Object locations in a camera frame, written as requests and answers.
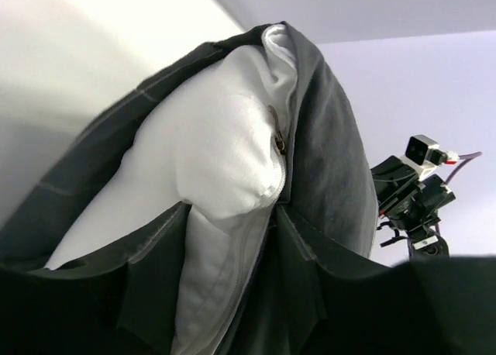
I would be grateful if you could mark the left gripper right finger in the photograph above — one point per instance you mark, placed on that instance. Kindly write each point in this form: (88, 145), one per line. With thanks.
(313, 296)

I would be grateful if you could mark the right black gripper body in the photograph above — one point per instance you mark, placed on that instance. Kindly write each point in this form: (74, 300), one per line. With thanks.
(410, 194)

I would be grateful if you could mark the dark grey checked pillowcase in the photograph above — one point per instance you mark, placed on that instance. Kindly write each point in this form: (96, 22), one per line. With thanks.
(328, 180)

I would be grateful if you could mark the white pillow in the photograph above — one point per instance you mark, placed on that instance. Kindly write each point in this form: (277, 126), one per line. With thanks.
(217, 143)

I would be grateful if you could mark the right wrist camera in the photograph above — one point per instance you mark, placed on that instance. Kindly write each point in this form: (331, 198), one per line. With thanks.
(424, 156)

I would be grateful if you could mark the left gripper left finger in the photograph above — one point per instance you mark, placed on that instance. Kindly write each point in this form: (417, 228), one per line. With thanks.
(120, 299)

